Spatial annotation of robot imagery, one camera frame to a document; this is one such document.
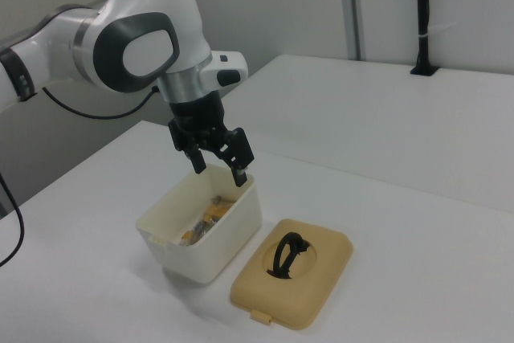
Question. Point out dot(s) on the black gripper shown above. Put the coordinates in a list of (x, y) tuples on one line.
[(197, 116)]

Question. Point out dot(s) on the tan case lid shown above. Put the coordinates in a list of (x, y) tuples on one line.
[(321, 278)]

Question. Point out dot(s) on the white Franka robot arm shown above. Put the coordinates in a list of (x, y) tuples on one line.
[(152, 5)]

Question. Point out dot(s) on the yellow tool bits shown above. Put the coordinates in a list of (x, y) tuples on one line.
[(213, 214)]

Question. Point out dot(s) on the white plastic tool case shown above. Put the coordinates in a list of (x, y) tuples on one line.
[(192, 262)]

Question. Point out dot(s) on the black pole with base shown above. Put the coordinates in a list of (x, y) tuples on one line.
[(422, 5)]

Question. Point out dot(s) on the grey partition post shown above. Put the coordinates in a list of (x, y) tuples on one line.
[(351, 5)]

